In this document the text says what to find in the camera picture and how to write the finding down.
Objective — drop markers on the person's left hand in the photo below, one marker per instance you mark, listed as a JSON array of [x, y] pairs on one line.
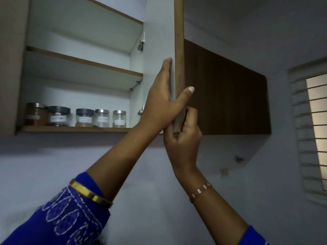
[[161, 107]]

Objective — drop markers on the person's right hand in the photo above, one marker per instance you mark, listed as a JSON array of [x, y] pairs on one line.
[[184, 150]]

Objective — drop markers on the fennel jar steel lid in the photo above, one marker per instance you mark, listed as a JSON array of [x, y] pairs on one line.
[[119, 119]]

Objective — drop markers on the black pepper jar steel lid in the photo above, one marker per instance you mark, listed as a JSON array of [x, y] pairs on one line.
[[101, 119]]

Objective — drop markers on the garam masala jar grey lid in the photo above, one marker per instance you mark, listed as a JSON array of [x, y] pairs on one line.
[[84, 118]]

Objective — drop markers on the brown wooden cabinet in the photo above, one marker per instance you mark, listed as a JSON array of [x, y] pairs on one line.
[[76, 73]]

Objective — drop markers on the black pepper jar grey lid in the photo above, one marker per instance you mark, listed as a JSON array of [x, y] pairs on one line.
[[59, 117]]

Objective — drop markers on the red chilli powder jar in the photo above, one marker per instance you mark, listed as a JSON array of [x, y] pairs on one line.
[[37, 116]]

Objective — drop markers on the person's right forearm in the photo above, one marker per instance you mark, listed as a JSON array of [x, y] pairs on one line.
[[219, 216]]

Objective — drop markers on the person's left forearm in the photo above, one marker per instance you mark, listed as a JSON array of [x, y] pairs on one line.
[[120, 165]]

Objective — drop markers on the metal cabinet door hinge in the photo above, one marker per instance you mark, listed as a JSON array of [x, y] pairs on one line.
[[141, 110], [141, 42]]

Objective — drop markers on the white cabinet shelf board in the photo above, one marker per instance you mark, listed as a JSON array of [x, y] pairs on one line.
[[81, 71]]

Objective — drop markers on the gold bangle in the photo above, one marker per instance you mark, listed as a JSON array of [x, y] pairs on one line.
[[89, 195]]

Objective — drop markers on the window with white blinds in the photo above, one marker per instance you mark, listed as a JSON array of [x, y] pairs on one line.
[[311, 125]]

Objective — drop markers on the small metal wall fixture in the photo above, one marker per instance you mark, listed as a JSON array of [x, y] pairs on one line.
[[239, 159]]

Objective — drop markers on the dark brown wall cabinet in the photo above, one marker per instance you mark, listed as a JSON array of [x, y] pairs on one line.
[[230, 99]]

